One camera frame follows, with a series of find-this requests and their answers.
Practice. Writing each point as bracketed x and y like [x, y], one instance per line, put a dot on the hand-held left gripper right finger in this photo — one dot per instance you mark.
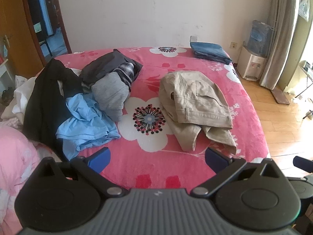
[215, 160]

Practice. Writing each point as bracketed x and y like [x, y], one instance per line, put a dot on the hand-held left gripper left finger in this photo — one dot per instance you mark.
[100, 160]

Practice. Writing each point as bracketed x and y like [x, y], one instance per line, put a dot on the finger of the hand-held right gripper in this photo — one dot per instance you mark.
[304, 164]

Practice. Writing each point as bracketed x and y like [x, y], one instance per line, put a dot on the beige pants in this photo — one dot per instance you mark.
[195, 98]

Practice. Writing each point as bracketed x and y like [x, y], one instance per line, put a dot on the light blue shirt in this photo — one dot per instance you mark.
[85, 127]

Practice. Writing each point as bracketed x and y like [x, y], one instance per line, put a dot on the pink floral blanket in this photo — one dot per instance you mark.
[146, 166]

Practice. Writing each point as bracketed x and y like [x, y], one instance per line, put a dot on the grey sweater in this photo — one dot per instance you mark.
[110, 95]

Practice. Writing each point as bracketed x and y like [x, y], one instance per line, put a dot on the brown wooden board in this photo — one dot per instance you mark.
[280, 96]

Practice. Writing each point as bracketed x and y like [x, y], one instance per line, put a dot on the black jacket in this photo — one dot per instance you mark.
[44, 98]

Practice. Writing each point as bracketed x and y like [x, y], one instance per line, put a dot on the pink quilt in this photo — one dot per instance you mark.
[14, 151]

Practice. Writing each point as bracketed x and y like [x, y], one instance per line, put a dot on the dark grey garment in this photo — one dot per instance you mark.
[105, 63]

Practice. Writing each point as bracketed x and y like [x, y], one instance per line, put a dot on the white water dispenser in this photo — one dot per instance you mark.
[248, 64]

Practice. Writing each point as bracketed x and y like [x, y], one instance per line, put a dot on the white cloth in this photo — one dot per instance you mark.
[19, 98]

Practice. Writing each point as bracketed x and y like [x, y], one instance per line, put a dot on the folded blue jeans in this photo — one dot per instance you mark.
[210, 51]

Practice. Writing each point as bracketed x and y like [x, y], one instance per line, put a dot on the beige curtain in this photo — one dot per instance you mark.
[278, 41]

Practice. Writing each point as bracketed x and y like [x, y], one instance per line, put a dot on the hanging plastic bag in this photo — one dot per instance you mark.
[304, 9]

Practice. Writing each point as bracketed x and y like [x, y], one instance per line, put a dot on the wooden door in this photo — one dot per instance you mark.
[14, 17]

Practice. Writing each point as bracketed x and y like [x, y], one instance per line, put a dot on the white wall socket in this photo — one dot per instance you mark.
[233, 45]

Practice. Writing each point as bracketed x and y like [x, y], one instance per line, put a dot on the grey wall box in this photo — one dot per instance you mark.
[193, 39]

